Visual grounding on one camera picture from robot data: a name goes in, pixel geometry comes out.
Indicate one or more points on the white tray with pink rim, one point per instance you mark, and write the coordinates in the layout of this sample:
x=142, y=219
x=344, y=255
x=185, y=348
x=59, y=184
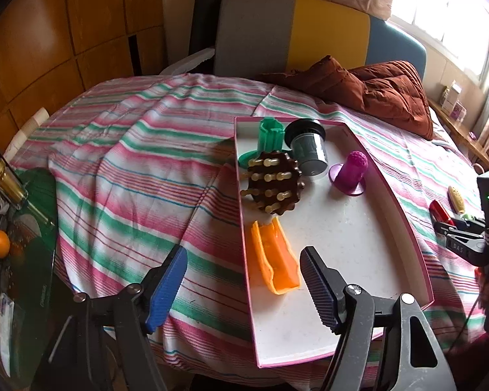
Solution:
x=358, y=252

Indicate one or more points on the red translucent stick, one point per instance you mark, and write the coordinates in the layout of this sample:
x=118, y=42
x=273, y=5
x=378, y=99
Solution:
x=440, y=211

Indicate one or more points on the green plastic toy piece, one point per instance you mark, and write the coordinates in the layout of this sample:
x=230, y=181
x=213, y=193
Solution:
x=269, y=136

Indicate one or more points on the brown quilted duvet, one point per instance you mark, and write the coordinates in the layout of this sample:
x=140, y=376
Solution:
x=383, y=93

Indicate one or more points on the orange plastic half tube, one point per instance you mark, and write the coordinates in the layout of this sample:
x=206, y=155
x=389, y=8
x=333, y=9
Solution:
x=277, y=260

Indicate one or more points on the grey yellow blue headboard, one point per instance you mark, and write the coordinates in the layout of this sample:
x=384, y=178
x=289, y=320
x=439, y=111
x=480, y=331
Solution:
x=260, y=32

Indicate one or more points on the grey jar with black cap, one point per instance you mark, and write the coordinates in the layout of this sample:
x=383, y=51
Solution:
x=309, y=150

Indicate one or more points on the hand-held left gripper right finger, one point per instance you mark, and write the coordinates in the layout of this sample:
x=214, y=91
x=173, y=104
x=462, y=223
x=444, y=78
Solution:
x=318, y=289

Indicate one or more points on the beige perforated item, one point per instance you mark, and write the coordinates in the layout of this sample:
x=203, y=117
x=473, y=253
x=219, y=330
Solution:
x=456, y=198

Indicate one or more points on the striped bed sheet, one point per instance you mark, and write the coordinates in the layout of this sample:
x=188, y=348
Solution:
x=146, y=163

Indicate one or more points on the window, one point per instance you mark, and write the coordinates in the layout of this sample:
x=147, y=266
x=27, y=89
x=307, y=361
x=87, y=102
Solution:
x=448, y=16

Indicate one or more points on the white mug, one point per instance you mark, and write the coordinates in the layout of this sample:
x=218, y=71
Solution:
x=479, y=167

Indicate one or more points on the wooden wardrobe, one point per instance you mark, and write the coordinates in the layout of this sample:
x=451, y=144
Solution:
x=65, y=32

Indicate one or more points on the green glass side table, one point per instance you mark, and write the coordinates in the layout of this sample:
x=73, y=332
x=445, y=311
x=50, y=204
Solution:
x=32, y=252

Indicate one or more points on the black rolled mat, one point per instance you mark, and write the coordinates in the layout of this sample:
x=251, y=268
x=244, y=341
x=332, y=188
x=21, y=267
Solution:
x=207, y=16

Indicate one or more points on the gold-capped bottle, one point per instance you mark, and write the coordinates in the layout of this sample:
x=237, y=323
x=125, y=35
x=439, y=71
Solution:
x=10, y=183

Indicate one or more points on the white carton box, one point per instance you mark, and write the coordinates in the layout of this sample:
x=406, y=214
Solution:
x=452, y=95

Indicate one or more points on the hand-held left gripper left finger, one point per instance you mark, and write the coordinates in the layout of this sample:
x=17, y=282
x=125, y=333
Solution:
x=167, y=289

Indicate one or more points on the white tube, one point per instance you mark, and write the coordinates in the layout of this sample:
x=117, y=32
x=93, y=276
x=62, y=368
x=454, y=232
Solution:
x=4, y=334

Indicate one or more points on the brown wooden peg massager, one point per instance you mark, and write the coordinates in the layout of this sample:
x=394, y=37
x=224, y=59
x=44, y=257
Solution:
x=273, y=183

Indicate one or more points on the wooden window shelf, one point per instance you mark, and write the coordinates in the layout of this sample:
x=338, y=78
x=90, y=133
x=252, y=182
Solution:
x=460, y=134

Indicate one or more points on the stack of paper cups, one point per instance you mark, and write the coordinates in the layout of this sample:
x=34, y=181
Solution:
x=30, y=128

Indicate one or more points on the purple carton box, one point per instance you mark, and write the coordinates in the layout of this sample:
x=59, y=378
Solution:
x=458, y=113

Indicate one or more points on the small yellow-green item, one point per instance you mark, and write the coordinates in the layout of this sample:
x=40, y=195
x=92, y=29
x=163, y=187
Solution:
x=468, y=216

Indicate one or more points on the purple plastic toy piece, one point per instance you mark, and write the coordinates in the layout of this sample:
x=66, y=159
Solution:
x=350, y=171

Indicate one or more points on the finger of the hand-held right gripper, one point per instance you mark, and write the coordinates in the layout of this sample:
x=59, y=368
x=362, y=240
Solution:
x=472, y=223
x=448, y=229

